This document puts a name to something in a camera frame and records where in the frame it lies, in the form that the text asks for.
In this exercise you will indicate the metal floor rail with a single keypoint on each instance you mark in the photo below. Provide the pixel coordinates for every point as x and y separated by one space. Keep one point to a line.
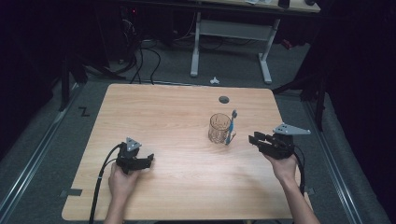
334 168
31 161

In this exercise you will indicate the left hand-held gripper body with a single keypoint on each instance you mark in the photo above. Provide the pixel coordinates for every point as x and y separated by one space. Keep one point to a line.
128 154

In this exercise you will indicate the person's left hand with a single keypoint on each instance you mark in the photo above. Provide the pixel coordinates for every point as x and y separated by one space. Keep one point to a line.
121 183

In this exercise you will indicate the blue toothbrush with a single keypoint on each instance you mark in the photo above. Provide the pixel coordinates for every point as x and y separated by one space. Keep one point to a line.
231 127

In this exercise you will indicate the black metal stand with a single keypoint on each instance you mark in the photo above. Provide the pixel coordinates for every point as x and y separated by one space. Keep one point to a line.
319 102
64 84

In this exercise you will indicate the small white floor object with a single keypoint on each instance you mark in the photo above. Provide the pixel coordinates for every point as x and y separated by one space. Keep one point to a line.
214 81

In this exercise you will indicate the grey tape strip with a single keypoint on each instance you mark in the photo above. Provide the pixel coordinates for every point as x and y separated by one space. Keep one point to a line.
309 190
72 192

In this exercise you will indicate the white-legged desk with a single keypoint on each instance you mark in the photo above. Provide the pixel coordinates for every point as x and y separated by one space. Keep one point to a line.
233 29

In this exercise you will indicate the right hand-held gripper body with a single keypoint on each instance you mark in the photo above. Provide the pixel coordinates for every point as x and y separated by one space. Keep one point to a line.
280 146

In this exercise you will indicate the clear glass cup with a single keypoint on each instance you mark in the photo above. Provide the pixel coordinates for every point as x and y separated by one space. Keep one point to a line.
219 129

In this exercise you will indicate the person's right hand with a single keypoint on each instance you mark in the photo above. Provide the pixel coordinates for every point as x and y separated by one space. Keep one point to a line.
285 169

